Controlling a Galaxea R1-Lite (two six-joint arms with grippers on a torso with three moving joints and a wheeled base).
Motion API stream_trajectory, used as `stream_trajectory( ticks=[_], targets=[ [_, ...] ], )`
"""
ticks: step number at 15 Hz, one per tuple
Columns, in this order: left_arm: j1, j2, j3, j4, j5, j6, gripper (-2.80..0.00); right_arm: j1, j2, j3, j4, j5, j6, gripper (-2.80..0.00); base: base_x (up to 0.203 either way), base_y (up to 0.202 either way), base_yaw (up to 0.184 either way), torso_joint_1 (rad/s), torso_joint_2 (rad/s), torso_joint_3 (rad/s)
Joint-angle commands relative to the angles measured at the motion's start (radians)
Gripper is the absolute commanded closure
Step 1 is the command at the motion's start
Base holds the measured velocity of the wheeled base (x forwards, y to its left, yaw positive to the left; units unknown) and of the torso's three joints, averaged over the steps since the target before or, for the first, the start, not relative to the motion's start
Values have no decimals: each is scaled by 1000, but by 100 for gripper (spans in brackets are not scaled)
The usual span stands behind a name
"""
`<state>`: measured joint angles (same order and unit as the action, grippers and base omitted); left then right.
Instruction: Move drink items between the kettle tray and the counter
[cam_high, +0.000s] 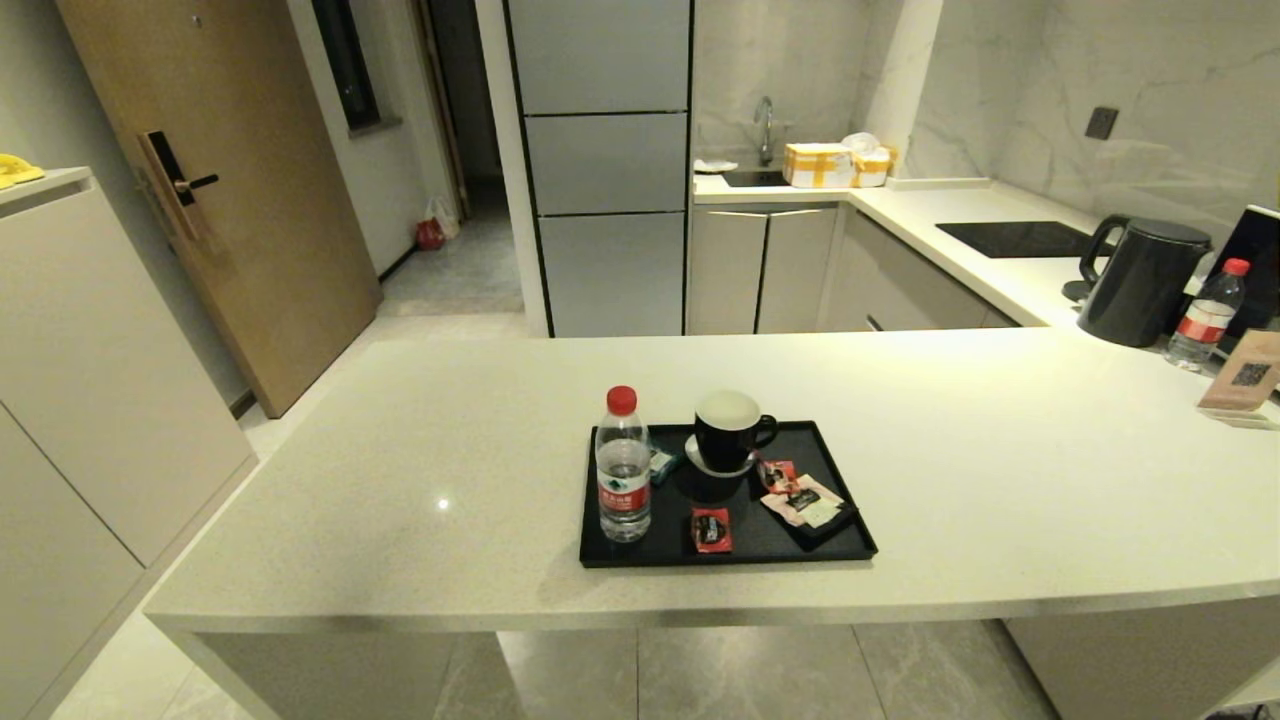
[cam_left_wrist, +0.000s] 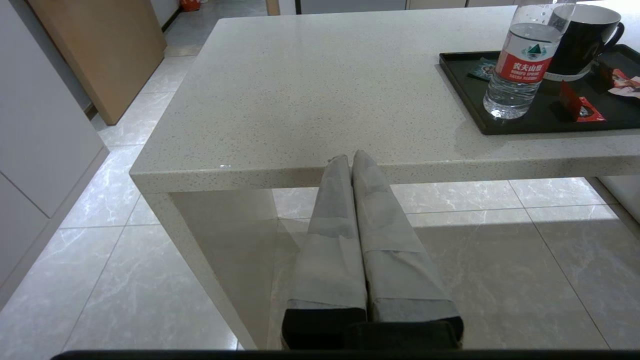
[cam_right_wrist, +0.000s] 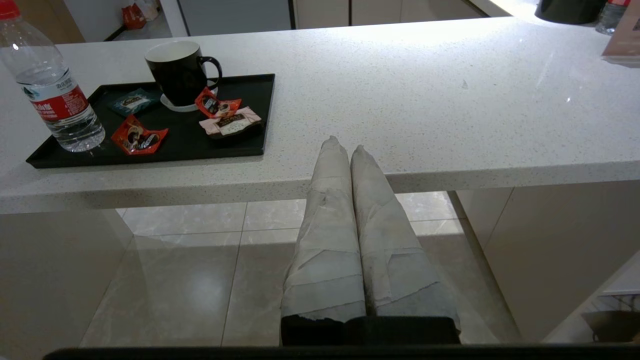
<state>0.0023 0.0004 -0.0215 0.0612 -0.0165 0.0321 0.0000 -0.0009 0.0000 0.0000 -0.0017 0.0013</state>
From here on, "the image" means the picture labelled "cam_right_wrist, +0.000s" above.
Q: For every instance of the black electric kettle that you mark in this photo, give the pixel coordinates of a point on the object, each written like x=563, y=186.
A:
x=570, y=11

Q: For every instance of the black rectangular serving tray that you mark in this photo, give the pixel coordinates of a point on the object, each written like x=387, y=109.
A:
x=190, y=145

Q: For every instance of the wooden door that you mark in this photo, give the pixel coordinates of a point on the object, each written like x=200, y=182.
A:
x=62, y=20

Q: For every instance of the clear water bottle red label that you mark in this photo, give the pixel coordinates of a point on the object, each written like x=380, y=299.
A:
x=612, y=17
x=57, y=95

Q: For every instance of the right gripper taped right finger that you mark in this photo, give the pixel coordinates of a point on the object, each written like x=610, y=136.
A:
x=395, y=255

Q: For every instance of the white saucer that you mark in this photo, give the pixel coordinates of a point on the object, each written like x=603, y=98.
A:
x=175, y=106

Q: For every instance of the brown QR code sign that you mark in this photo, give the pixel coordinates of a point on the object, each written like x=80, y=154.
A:
x=625, y=42

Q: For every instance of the grey counter base cabinet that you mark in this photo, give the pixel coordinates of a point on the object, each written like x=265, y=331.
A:
x=440, y=10

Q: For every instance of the dark teal tea packet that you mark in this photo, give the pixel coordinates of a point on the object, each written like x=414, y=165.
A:
x=132, y=101

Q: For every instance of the grey sink cabinet doors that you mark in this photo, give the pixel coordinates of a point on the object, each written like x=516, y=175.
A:
x=347, y=12

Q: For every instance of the pink white tea packet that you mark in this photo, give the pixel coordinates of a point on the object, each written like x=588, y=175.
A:
x=231, y=122

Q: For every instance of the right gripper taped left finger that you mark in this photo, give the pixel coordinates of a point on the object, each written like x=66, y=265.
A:
x=327, y=240

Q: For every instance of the red snack packet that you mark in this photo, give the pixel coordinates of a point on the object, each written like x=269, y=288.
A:
x=137, y=137
x=216, y=105

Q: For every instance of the red white bag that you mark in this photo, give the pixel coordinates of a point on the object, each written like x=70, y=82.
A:
x=134, y=16

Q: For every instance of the black mug white inside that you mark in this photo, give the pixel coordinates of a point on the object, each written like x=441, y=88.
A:
x=180, y=70

